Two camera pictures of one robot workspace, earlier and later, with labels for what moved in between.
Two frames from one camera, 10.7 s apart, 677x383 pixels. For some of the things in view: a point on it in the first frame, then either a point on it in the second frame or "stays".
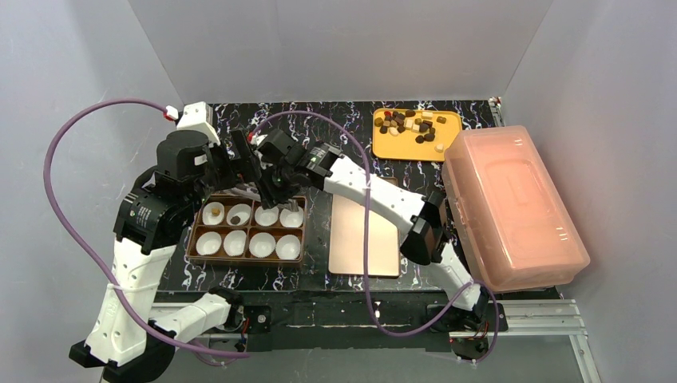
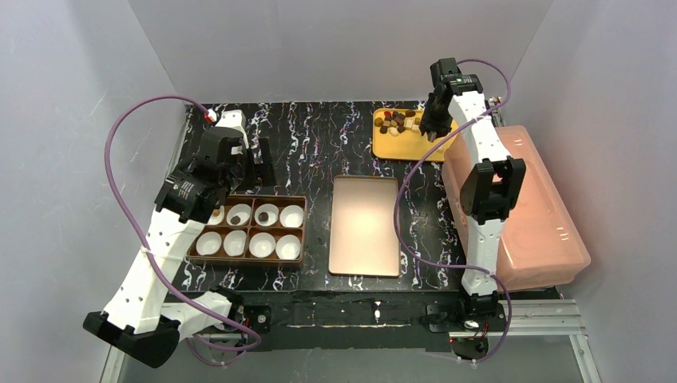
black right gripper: [273, 187] to [436, 113]
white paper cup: [210, 219] stays
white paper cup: [267, 217] stays
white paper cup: [291, 219] stays
